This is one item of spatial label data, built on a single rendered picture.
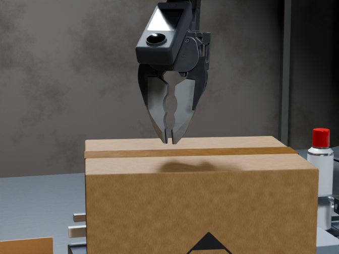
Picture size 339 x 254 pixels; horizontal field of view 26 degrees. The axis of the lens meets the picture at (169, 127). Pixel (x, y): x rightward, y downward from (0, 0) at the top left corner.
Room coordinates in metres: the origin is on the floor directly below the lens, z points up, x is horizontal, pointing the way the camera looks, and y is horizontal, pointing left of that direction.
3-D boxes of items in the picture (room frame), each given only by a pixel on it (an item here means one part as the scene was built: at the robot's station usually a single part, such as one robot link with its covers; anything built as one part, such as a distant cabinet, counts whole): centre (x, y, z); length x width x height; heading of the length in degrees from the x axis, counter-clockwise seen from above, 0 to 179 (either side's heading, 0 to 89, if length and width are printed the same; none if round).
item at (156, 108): (1.00, 0.01, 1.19); 0.06 x 0.03 x 0.09; 166
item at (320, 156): (1.43, -0.30, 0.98); 0.05 x 0.05 x 0.20
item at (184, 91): (0.99, -0.02, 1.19); 0.06 x 0.03 x 0.09; 166
